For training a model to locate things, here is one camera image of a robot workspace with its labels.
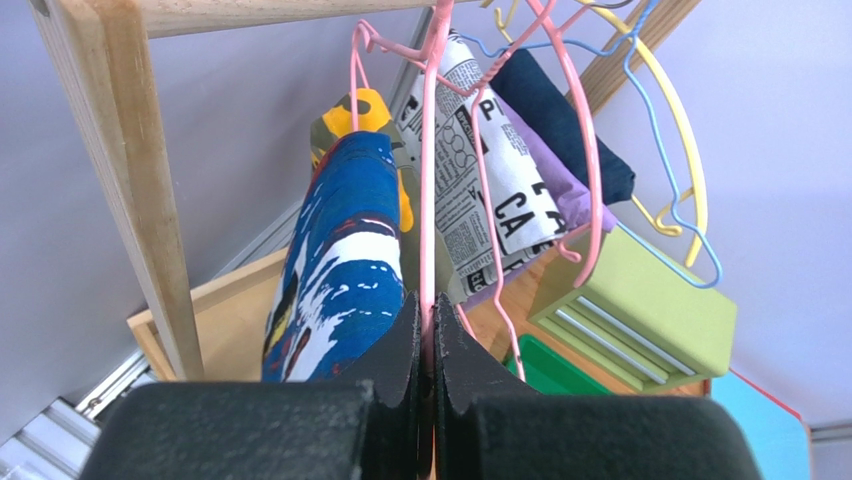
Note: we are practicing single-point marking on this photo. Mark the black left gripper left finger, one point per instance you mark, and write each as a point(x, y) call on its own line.
point(360, 425)

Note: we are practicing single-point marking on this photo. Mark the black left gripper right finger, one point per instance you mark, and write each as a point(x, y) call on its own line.
point(492, 425)

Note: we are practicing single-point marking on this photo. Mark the blue white patterned trousers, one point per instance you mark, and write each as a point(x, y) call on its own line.
point(341, 287)

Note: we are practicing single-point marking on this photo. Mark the pink wire hanger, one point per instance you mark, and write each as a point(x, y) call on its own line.
point(582, 245)

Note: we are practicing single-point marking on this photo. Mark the pink hanger with newspaper trousers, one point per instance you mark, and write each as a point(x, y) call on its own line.
point(594, 228)

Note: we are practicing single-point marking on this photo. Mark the newspaper print trousers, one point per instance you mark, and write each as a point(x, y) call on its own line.
point(524, 212)

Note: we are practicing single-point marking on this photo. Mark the purple trousers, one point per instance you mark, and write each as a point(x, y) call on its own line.
point(571, 197)

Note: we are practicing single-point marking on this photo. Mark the camouflage trousers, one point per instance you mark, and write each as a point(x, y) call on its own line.
point(374, 116)

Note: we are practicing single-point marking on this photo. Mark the yellow hanger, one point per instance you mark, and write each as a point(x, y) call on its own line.
point(632, 43)

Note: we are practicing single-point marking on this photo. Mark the green plastic tray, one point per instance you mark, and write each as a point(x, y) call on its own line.
point(551, 374)

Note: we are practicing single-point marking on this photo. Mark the green mini drawer chest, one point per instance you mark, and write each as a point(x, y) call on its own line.
point(636, 318)

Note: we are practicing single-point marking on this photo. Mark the light blue cutting board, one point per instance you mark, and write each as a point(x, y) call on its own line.
point(777, 440)

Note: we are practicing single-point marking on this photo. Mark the dark blue jeans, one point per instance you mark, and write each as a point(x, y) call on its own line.
point(528, 92)

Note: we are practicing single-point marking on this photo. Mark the wooden clothes rack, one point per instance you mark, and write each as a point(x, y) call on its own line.
point(100, 50)

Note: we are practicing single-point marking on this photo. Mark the blue wire hanger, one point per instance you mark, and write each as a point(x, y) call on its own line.
point(705, 273)

